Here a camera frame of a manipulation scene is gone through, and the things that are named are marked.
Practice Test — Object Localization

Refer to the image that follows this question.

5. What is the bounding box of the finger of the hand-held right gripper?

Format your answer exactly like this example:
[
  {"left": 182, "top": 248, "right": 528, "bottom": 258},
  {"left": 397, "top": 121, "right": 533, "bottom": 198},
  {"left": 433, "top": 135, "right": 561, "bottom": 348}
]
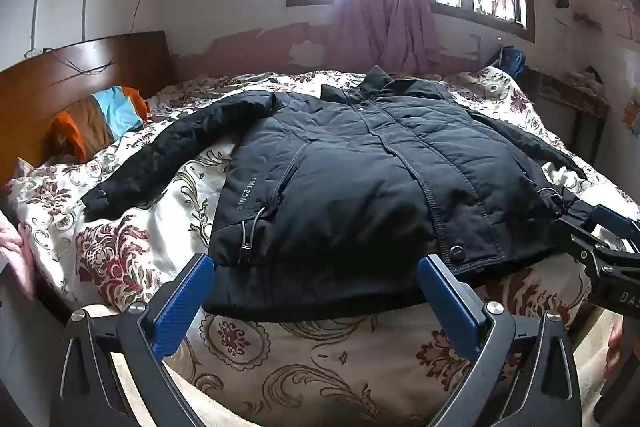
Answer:
[
  {"left": 575, "top": 202, "right": 640, "bottom": 254},
  {"left": 552, "top": 217, "right": 626, "bottom": 269}
]

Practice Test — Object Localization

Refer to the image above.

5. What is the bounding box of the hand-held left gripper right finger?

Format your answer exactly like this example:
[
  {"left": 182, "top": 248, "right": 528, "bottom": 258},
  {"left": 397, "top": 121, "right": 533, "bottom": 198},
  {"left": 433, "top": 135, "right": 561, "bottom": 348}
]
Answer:
[{"left": 417, "top": 253, "right": 583, "bottom": 427}]

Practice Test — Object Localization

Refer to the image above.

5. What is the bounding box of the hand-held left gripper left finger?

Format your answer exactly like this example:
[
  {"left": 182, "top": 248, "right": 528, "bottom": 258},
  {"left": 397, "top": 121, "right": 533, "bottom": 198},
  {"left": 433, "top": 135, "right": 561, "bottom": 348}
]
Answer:
[{"left": 50, "top": 252, "right": 216, "bottom": 427}]

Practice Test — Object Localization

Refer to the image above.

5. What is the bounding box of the black padded jacket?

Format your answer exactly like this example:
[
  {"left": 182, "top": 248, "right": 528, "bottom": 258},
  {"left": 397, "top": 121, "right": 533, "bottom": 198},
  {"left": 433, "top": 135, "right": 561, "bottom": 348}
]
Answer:
[{"left": 80, "top": 66, "right": 591, "bottom": 323}]

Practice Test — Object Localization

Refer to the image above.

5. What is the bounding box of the person's right hand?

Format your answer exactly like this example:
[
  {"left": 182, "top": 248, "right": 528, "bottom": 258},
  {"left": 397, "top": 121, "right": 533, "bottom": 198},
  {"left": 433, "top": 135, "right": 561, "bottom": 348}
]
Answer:
[{"left": 606, "top": 318, "right": 629, "bottom": 383}]

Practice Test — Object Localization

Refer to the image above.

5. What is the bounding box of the floral blanket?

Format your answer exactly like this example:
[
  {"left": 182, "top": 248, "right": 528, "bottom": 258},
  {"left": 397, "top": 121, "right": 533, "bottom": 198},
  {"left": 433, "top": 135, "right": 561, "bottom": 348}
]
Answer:
[{"left": 5, "top": 67, "right": 640, "bottom": 427}]

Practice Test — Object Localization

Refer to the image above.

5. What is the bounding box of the wooden side table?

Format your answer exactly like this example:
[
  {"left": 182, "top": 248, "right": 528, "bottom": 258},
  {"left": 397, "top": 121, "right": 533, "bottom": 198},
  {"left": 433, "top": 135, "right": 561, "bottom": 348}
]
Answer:
[{"left": 525, "top": 66, "right": 612, "bottom": 164}]

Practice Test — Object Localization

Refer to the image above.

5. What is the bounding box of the pink cloth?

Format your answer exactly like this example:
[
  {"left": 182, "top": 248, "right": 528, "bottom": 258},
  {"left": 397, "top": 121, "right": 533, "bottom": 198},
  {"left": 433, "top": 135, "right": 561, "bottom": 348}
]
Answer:
[{"left": 0, "top": 206, "right": 37, "bottom": 304}]

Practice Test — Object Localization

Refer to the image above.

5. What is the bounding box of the blue bag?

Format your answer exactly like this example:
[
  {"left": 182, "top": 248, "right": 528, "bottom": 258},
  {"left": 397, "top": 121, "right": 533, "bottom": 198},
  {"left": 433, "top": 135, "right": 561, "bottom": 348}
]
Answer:
[{"left": 499, "top": 46, "right": 527, "bottom": 78}]

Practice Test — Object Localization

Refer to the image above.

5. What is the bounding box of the orange brown blue pillow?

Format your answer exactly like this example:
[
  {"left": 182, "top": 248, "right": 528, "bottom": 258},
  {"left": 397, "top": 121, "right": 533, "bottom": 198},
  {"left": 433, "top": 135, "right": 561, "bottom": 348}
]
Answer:
[{"left": 47, "top": 86, "right": 151, "bottom": 158}]

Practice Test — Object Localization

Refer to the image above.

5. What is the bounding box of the wooden headboard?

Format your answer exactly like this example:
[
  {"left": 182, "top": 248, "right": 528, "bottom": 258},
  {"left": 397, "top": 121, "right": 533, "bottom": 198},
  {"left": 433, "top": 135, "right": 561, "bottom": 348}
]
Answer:
[{"left": 0, "top": 31, "right": 171, "bottom": 188}]

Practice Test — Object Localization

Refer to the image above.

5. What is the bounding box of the pink curtain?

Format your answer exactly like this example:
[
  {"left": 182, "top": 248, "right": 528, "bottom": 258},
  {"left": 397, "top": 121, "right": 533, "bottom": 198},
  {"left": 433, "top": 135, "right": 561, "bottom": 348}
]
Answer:
[
  {"left": 382, "top": 0, "right": 442, "bottom": 75},
  {"left": 327, "top": 0, "right": 401, "bottom": 72}
]

